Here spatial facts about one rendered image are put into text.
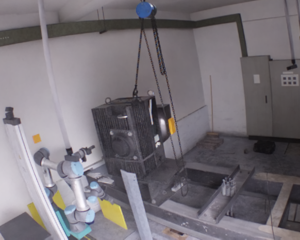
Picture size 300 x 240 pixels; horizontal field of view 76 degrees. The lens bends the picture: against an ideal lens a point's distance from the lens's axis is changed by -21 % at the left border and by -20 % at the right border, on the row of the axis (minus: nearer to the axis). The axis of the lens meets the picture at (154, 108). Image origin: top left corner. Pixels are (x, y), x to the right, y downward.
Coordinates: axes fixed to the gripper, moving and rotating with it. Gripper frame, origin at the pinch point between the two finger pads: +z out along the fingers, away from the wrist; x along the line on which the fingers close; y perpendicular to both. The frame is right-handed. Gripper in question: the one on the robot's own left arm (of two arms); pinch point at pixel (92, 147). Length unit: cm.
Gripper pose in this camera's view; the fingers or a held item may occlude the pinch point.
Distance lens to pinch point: 233.2
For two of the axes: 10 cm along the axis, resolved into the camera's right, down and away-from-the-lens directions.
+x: -8.4, 0.3, 5.4
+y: -1.7, -9.6, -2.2
